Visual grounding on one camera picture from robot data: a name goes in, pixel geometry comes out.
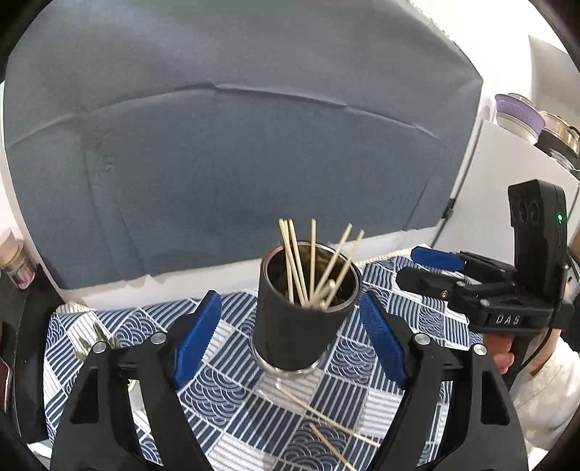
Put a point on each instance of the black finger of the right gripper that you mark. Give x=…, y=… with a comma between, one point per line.
x=425, y=283

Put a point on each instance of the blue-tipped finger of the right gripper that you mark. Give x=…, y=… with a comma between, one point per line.
x=429, y=257

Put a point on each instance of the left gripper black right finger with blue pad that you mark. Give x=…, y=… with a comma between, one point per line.
x=481, y=431

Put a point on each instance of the wooden chopstick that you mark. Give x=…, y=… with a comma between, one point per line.
x=331, y=448
x=312, y=280
x=293, y=281
x=298, y=262
x=318, y=298
x=346, y=267
x=333, y=259
x=325, y=418

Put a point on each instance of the person's hand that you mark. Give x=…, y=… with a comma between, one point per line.
x=499, y=348

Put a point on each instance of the black cylindrical utensil holder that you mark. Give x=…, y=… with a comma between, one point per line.
x=290, y=339

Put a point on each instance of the blue white patterned tablecloth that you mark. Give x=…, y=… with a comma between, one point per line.
x=239, y=418

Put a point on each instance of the purple lidded pot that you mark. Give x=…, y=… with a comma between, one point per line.
x=519, y=116

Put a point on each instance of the stacked steel pot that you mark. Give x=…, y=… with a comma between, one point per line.
x=559, y=139

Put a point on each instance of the pink cosmetic jar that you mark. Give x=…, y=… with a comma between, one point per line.
x=15, y=261

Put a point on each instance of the dark grey backdrop cloth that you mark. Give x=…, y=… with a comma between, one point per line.
x=148, y=137

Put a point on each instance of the black camera box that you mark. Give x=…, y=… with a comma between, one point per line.
x=538, y=218

